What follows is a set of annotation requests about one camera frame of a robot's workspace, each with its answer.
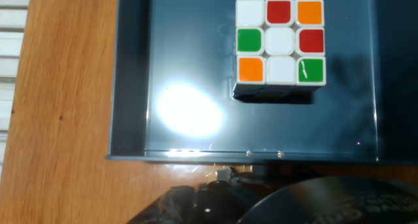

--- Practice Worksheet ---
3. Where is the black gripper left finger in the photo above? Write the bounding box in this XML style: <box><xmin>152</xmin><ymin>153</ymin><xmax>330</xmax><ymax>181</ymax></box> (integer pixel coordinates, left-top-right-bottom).
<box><xmin>199</xmin><ymin>167</ymin><xmax>262</xmax><ymax>215</ymax></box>

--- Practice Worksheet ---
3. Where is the glossy wooden board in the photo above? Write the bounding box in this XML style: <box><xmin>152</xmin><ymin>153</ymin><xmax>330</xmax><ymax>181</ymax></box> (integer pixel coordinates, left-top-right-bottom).
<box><xmin>0</xmin><ymin>0</ymin><xmax>418</xmax><ymax>224</ymax></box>

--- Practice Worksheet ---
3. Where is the blue-grey sliding drawer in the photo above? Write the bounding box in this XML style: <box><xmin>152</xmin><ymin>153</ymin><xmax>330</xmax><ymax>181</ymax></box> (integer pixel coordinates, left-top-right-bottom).
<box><xmin>105</xmin><ymin>0</ymin><xmax>418</xmax><ymax>166</ymax></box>

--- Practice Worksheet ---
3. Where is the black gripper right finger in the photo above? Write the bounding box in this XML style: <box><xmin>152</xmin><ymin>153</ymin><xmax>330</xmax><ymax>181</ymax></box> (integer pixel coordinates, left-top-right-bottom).
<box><xmin>274</xmin><ymin>168</ymin><xmax>323</xmax><ymax>185</ymax></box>

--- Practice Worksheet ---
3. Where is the white Rubik's cube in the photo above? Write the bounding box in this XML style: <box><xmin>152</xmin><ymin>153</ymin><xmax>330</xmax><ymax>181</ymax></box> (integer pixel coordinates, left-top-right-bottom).
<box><xmin>232</xmin><ymin>0</ymin><xmax>327</xmax><ymax>104</ymax></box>

